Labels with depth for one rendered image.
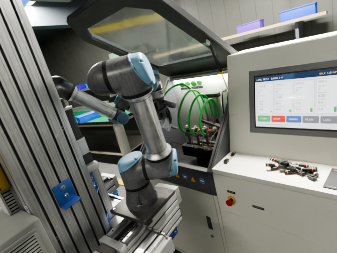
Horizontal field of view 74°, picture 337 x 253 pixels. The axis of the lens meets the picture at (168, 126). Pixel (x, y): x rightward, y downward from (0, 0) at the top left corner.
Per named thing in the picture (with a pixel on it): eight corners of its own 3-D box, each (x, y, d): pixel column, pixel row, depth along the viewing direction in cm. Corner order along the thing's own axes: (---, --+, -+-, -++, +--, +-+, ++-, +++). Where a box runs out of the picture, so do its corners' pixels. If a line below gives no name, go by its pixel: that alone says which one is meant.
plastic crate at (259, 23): (265, 26, 270) (264, 18, 267) (261, 27, 255) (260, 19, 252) (241, 33, 287) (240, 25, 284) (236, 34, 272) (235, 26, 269)
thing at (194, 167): (145, 174, 180) (140, 157, 176) (149, 171, 183) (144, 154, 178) (211, 195, 137) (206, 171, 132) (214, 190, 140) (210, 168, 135)
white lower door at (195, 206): (164, 241, 201) (144, 175, 181) (166, 239, 203) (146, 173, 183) (229, 278, 156) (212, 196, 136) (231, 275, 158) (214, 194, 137)
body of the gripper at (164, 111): (152, 120, 131) (147, 100, 128) (162, 115, 137) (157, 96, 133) (161, 121, 126) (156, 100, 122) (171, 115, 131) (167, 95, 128)
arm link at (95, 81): (75, 100, 74) (123, 102, 123) (107, 93, 73) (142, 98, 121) (67, 65, 73) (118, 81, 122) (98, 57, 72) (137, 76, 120)
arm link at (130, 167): (127, 177, 109) (119, 152, 105) (154, 172, 107) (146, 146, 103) (120, 192, 98) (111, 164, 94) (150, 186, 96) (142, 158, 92)
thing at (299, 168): (263, 172, 113) (262, 162, 112) (271, 162, 120) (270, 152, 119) (316, 181, 97) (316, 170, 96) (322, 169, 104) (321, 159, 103)
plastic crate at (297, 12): (318, 13, 239) (317, 2, 236) (316, 13, 222) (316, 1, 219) (283, 22, 259) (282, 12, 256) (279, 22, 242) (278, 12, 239)
